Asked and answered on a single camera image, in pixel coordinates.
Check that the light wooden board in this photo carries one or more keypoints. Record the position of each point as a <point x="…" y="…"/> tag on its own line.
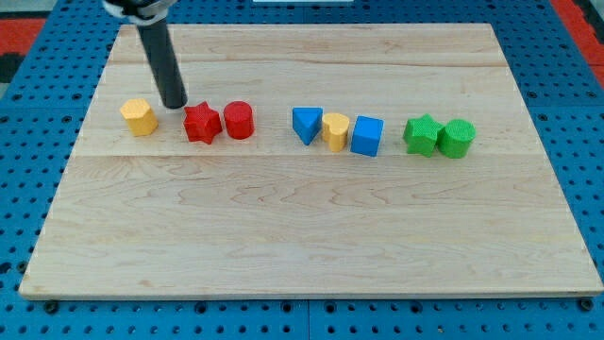
<point x="158" y="217"/>

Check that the blue triangle block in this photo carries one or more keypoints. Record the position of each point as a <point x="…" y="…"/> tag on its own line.
<point x="307" y="123"/>

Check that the yellow heart block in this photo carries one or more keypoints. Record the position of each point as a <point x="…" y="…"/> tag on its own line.
<point x="335" y="128"/>

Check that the blue cube block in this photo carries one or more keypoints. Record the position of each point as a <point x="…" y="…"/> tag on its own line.
<point x="366" y="136"/>

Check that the red cylinder block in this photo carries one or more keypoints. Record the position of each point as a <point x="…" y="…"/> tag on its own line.
<point x="239" y="121"/>

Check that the red star block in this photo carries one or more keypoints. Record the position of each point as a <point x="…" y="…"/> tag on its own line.
<point x="202" y="123"/>

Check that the green star block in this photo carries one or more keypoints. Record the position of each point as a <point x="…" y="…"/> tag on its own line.
<point x="421" y="135"/>

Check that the green cylinder block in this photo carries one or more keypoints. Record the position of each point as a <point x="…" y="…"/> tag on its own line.
<point x="456" y="138"/>

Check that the yellow hexagon block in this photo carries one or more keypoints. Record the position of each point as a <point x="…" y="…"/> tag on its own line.
<point x="139" y="117"/>

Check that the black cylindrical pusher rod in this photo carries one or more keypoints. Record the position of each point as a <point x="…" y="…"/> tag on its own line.
<point x="160" y="54"/>

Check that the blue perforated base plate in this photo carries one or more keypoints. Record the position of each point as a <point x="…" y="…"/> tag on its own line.
<point x="44" y="107"/>

